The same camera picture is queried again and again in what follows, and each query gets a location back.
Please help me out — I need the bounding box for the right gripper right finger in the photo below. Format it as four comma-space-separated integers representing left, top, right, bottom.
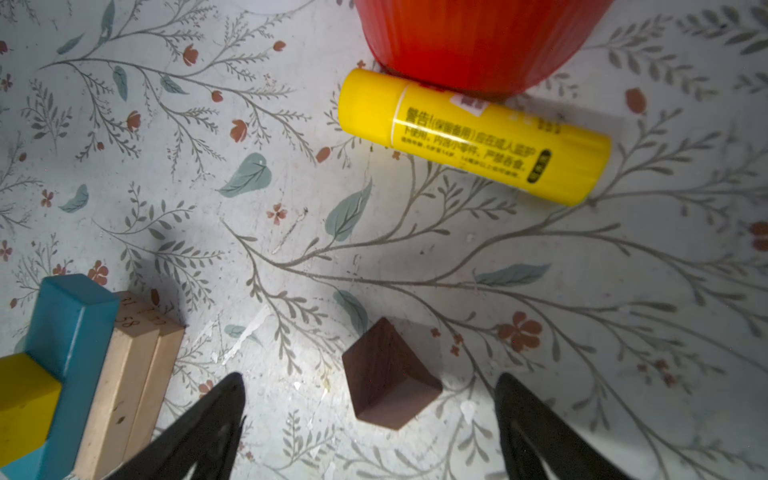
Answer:
494, 373, 628, 479

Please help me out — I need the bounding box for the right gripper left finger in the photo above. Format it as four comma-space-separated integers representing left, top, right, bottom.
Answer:
109, 372, 246, 479

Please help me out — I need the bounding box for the natural wood block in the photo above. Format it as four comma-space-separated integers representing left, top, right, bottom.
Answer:
123, 315, 185, 461
73, 292, 159, 479

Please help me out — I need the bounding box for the dark brown wooden cube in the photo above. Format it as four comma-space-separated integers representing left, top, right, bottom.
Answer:
342, 317, 443, 431

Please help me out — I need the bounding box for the teal wooden block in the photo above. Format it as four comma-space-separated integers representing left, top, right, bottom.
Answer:
1, 274, 120, 479

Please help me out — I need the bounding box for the small yellow cube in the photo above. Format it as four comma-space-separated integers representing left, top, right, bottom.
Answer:
1, 353, 62, 467

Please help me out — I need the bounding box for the yellow marker pen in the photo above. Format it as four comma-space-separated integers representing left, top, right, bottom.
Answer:
338, 69, 611, 206

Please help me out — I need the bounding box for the floral table mat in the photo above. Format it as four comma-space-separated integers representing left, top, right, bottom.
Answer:
1, 1, 767, 479

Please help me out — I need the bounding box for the red pencil cup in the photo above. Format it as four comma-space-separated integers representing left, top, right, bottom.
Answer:
356, 0, 611, 97

